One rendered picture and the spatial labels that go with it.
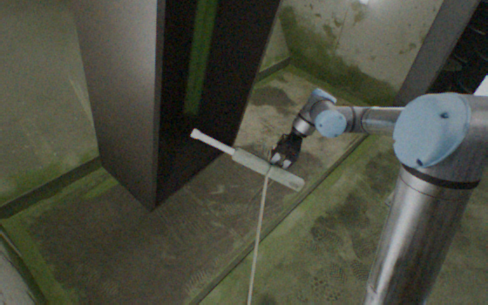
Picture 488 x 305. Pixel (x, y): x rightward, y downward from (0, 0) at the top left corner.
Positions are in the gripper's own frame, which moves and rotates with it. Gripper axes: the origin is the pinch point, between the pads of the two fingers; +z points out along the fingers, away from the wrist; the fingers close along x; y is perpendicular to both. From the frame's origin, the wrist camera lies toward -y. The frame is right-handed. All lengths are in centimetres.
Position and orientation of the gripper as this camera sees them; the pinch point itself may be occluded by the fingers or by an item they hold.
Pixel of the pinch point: (274, 171)
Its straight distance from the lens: 129.2
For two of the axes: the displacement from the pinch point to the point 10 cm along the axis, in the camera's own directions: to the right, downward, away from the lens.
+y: 0.4, -4.4, 9.0
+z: -4.9, 7.8, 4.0
